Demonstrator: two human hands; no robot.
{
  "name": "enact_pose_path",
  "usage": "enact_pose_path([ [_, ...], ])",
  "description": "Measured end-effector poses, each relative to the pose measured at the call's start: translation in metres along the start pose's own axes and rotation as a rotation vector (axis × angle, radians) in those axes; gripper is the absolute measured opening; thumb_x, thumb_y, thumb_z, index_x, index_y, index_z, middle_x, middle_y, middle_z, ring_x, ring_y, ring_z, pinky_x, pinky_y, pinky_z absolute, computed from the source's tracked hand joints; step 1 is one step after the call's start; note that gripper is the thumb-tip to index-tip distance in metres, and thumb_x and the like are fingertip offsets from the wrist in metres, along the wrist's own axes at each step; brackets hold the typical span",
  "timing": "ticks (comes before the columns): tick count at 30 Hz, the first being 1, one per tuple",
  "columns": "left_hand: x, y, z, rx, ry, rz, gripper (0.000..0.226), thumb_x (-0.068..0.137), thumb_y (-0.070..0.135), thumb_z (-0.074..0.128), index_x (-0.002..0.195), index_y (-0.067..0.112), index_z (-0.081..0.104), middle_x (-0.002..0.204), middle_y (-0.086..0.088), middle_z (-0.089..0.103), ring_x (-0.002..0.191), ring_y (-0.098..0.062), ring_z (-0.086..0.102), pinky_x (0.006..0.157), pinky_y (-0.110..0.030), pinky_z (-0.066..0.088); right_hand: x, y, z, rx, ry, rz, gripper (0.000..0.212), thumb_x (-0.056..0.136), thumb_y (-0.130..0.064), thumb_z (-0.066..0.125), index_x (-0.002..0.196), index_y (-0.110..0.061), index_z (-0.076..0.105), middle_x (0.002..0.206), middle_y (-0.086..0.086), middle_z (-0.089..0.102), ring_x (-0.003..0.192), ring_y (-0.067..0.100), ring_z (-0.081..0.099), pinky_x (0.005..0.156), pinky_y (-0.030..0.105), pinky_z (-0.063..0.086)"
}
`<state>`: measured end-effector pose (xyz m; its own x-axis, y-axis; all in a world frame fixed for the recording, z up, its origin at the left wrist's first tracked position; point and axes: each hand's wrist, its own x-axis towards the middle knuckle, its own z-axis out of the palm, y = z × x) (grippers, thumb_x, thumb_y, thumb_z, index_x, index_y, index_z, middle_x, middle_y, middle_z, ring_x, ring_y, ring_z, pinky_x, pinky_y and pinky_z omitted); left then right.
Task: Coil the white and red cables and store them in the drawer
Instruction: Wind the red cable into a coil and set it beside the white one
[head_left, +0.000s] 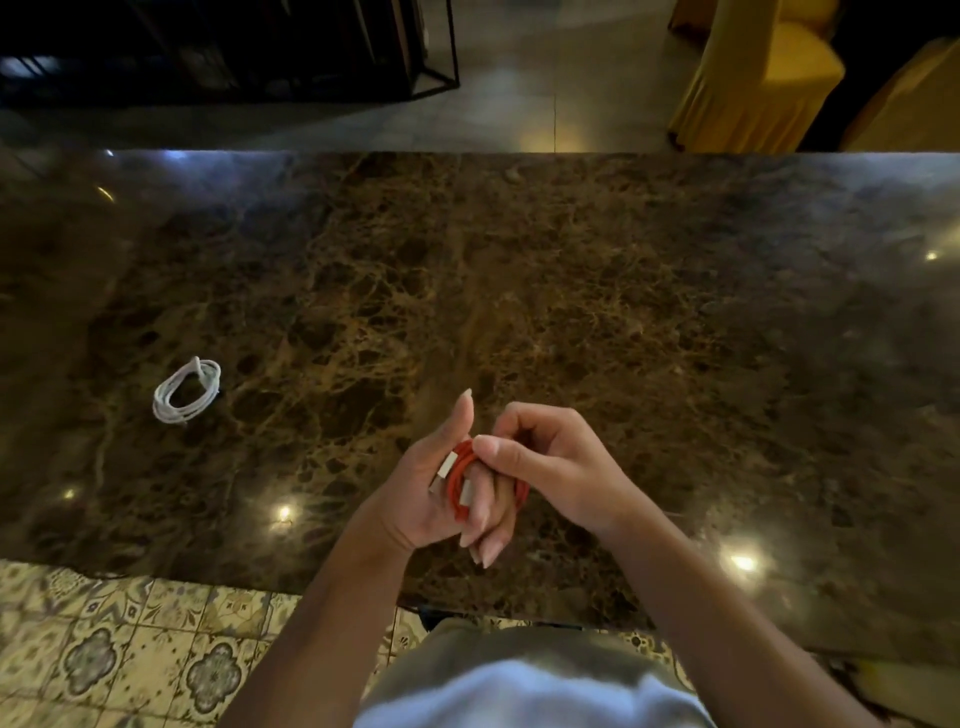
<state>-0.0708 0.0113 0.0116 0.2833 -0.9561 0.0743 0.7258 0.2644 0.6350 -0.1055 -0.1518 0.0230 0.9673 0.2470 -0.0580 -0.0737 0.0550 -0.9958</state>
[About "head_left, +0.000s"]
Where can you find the person's left hand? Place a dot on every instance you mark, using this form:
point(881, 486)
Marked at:
point(409, 502)

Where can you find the person's right hand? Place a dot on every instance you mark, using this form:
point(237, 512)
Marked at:
point(577, 472)

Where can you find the person's right forearm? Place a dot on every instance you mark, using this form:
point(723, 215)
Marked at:
point(735, 637)

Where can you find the person's left forearm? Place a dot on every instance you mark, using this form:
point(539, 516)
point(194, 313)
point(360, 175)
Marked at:
point(322, 637)

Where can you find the person's dark shoe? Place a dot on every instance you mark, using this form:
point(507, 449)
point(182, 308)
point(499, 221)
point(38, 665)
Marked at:
point(433, 619)

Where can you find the person's white shirt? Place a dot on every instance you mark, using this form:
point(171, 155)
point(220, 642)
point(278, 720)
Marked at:
point(532, 697)

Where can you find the black and yellow device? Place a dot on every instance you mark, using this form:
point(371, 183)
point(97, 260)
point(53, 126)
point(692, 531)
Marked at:
point(847, 675)

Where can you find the yellow covered chair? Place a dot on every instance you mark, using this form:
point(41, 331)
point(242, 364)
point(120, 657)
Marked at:
point(810, 15)
point(750, 97)
point(690, 11)
point(915, 105)

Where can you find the black metal shelf rack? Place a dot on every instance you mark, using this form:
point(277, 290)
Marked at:
point(225, 52)

